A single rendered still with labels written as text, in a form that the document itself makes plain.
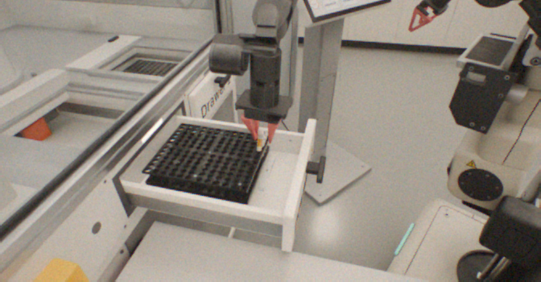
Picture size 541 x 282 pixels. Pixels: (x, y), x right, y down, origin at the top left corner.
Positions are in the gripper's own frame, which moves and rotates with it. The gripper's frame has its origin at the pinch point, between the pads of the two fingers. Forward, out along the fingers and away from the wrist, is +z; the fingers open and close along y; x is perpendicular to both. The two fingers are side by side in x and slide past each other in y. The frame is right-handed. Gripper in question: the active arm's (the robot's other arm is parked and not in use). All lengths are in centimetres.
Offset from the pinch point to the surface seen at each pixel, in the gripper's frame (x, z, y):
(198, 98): 13.3, 2.9, -22.6
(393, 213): 71, 92, 52
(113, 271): -27.9, 20.3, -22.8
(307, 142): 1.1, -0.4, 9.4
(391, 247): 49, 92, 51
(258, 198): -9.2, 9.0, 2.0
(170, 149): -6.7, 3.6, -19.2
